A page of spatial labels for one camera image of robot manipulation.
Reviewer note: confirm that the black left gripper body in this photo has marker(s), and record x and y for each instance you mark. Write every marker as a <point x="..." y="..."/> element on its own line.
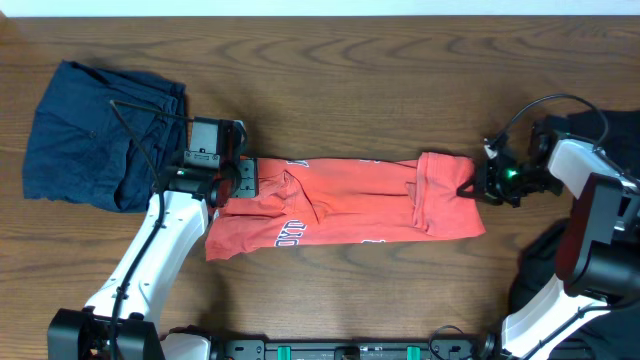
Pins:
<point x="239" y="181"/>

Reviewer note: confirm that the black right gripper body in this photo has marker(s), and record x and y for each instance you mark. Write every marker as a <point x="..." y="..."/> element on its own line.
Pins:
<point x="507" y="183"/>

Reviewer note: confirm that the red orange t-shirt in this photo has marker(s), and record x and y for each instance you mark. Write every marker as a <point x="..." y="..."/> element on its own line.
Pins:
<point x="347" y="201"/>

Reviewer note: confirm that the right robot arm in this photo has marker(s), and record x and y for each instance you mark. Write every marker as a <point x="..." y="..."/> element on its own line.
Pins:
<point x="597" y="259"/>

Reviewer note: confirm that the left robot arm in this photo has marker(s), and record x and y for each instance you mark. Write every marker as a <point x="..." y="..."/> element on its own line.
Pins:
<point x="120" y="321"/>

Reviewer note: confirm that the black garment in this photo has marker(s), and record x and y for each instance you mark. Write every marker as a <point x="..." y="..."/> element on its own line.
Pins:
<point x="617" y="133"/>

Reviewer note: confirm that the folded navy blue garment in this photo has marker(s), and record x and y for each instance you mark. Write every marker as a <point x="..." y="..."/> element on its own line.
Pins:
<point x="98" y="135"/>

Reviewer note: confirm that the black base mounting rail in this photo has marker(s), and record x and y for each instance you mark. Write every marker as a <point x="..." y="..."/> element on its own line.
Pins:
<point x="446" y="343"/>

